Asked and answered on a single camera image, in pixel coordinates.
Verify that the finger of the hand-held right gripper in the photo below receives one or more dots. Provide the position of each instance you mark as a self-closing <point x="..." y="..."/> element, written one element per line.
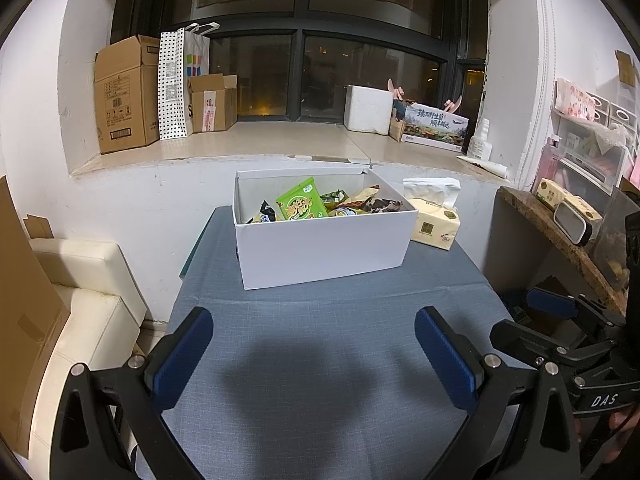
<point x="525" y="340"/>
<point x="550" y="302"/>

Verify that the large brown cardboard box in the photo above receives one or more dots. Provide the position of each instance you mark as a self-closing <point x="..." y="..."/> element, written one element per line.
<point x="125" y="95"/>

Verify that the small open cardboard box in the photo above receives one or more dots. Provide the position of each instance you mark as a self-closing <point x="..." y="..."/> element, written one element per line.
<point x="212" y="105"/>

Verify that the white flat packet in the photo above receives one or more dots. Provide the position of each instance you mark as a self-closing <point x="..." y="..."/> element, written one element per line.
<point x="487" y="166"/>

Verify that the small kraft paper bag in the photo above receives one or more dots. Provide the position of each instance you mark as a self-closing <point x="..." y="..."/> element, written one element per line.
<point x="396" y="132"/>

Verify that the beige tissue pack with tissue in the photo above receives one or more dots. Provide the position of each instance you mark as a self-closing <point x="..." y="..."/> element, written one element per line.
<point x="432" y="227"/>

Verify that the pink floral pouch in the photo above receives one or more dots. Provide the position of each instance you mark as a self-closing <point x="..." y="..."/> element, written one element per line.
<point x="575" y="97"/>

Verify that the black window frame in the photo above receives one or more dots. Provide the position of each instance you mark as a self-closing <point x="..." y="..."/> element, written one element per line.
<point x="298" y="60"/>

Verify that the brown cardboard piece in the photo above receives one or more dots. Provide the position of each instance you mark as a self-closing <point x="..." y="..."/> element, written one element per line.
<point x="625" y="67"/>

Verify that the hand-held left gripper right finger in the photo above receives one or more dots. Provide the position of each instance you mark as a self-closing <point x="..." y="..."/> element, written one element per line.
<point x="442" y="355"/>

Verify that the person's right hand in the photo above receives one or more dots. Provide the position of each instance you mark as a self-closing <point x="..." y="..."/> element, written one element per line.
<point x="622" y="417"/>

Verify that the small green candy packet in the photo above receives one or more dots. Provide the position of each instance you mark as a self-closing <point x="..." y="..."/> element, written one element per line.
<point x="334" y="195"/>

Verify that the white foam box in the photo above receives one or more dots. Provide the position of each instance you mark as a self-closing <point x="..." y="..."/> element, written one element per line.
<point x="365" y="110"/>

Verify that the pink toy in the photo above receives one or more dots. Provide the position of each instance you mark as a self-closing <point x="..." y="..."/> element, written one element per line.
<point x="395" y="87"/>
<point x="452" y="105"/>

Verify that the clear plastic drawer organizer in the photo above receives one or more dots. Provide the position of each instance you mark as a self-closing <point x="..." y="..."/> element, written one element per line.
<point x="585" y="160"/>

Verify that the white cardboard box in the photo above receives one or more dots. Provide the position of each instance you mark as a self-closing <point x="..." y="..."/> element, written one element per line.
<point x="325" y="250"/>

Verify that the white bag with coloured squares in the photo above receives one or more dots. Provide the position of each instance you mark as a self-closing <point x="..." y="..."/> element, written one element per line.
<point x="197" y="55"/>

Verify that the brown stone-top shelf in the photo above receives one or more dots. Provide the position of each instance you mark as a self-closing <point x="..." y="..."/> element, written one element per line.
<point x="520" y="210"/>

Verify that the pink flat case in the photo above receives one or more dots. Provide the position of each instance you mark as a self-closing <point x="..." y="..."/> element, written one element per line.
<point x="552" y="160"/>

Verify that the small beige tissue pack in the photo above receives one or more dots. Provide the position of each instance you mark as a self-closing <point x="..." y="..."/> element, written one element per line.
<point x="587" y="210"/>
<point x="547" y="192"/>

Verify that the green seaweed snack packet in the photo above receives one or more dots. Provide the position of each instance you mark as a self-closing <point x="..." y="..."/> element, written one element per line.
<point x="300" y="202"/>

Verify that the flat cardboard sheet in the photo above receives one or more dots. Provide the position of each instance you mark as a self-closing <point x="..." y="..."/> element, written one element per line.
<point x="25" y="310"/>

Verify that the white and black device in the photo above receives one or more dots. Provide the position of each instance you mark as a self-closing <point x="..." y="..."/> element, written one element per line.
<point x="570" y="222"/>

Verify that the cream leather sofa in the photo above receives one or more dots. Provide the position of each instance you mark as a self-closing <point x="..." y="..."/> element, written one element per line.
<point x="85" y="320"/>

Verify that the blue-grey tablecloth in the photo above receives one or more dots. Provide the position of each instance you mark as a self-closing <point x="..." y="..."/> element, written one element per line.
<point x="325" y="335"/>

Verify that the white plastic bottle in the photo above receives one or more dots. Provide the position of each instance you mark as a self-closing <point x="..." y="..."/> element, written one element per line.
<point x="481" y="145"/>

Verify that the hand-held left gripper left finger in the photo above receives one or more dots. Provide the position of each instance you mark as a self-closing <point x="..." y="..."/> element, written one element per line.
<point x="182" y="355"/>

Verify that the clear acrylic box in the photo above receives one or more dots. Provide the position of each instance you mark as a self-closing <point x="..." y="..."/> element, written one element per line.
<point x="612" y="240"/>

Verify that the black potato chips bag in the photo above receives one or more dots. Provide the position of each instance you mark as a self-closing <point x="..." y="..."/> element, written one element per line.
<point x="380" y="205"/>

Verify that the landscape printed box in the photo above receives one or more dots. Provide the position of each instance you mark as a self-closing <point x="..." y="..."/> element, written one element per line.
<point x="432" y="125"/>

